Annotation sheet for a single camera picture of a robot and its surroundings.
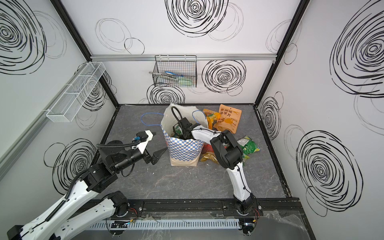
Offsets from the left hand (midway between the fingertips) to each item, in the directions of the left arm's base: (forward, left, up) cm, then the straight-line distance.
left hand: (160, 140), depth 64 cm
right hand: (+20, -8, -31) cm, 37 cm away
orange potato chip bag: (+35, -38, -29) cm, 59 cm away
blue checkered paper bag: (+1, -9, -12) cm, 15 cm away
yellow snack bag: (+34, -25, -24) cm, 48 cm away
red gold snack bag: (+6, -22, -25) cm, 34 cm away
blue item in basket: (+46, +3, +3) cm, 46 cm away
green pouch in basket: (+39, -7, +2) cm, 40 cm away
